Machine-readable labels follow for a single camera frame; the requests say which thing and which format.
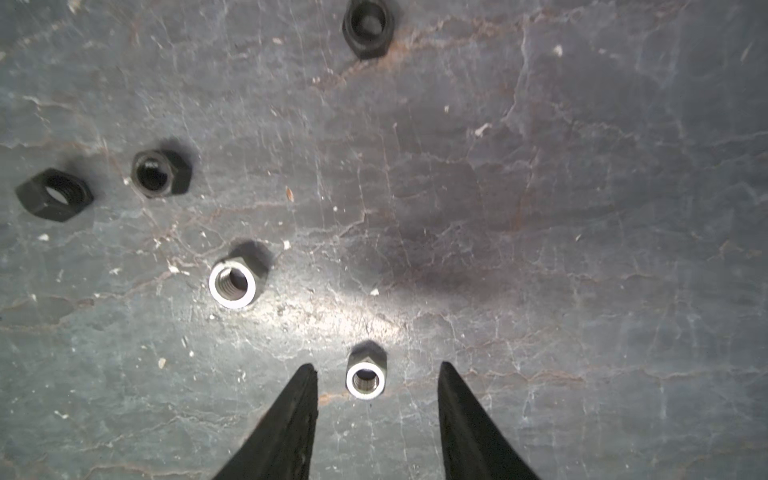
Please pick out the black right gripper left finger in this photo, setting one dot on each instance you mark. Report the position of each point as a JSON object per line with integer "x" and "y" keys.
{"x": 280, "y": 447}

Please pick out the black hex nut front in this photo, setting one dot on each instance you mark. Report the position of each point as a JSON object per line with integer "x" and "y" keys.
{"x": 368, "y": 28}

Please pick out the small silver hex nut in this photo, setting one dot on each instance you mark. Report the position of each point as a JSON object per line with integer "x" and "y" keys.
{"x": 235, "y": 283}

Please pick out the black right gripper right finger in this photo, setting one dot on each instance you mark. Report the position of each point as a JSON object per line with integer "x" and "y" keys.
{"x": 472, "y": 445}

